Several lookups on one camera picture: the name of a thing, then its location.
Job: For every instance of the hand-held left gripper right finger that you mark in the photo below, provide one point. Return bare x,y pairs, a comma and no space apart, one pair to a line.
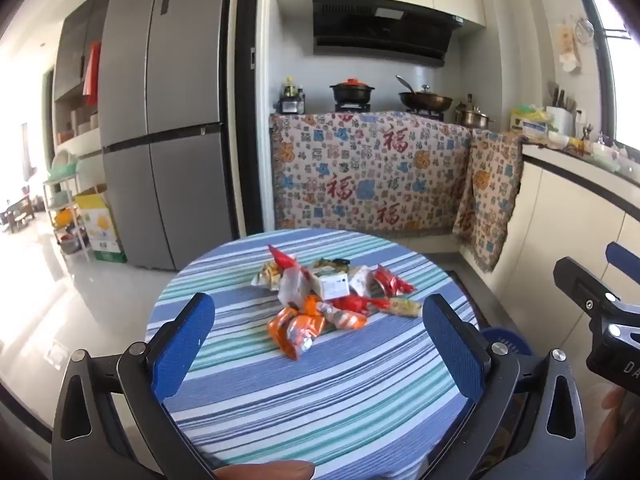
454,352

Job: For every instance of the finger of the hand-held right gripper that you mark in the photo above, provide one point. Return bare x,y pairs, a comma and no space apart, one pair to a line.
625,259
577,282

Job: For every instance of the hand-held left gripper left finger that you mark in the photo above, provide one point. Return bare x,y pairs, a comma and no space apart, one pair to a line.
184,342

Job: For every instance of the blue plastic basket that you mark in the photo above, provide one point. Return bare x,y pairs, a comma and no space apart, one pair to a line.
505,342

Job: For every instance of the red snack packet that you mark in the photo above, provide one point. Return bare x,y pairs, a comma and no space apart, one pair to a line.
360,305

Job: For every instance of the white milk carton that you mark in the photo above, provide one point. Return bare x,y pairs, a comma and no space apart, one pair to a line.
332,284

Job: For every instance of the person's right hand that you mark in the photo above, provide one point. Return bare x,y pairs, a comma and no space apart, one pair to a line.
612,402

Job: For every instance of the person's left hand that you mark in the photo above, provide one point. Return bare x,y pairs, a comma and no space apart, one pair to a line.
265,471

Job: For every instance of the white base cabinets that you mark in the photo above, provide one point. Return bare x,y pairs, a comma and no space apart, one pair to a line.
560,220

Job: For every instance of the yellow white snack packet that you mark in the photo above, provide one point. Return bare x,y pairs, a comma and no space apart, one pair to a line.
265,276

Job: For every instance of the white orange snack packet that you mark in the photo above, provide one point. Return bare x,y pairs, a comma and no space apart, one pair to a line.
345,319

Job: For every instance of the small printed blanket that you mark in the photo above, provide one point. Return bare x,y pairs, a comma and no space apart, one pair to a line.
487,200

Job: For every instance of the pointed red wrapper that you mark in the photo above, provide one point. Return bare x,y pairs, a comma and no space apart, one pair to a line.
281,257

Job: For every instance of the blue striped tablecloth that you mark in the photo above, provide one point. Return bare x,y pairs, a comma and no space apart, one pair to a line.
300,400

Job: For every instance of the yellow cardboard box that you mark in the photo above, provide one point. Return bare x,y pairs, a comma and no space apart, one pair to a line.
102,225

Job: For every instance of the yellow black snack packet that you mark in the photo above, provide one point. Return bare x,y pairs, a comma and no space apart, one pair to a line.
330,262

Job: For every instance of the white utensil holder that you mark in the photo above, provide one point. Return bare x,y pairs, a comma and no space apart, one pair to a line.
559,117

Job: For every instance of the yellow green package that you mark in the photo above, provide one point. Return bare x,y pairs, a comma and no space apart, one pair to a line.
529,122

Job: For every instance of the metal shelf rack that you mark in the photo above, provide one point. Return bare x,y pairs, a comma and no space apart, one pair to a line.
62,200

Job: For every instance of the steel pot with lid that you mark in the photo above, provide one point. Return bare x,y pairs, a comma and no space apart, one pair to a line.
472,116

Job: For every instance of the large printed blanket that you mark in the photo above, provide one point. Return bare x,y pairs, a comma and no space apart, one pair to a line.
360,175

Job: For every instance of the dark wooden furniture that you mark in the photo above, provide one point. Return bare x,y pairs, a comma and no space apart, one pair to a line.
15,215

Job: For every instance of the grey steel refrigerator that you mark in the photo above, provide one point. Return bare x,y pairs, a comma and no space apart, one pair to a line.
165,110

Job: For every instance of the dark wok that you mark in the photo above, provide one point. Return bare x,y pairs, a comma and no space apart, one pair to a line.
425,100

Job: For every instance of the small black appliance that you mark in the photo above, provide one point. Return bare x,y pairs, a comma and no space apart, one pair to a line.
291,106

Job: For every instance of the black gas stove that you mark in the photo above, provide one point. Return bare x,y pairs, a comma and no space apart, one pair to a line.
354,108

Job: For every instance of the yellow oil bottle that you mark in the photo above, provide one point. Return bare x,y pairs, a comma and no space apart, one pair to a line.
289,89

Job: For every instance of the black clay pot orange lid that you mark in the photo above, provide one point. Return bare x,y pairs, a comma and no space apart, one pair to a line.
352,92

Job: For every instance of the red hanging bag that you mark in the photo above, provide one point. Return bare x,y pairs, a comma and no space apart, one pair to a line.
93,72

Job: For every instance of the black range hood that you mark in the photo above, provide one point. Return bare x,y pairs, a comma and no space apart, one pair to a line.
380,30

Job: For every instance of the grey wall cabinet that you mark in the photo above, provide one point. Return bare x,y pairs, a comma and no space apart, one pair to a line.
75,50

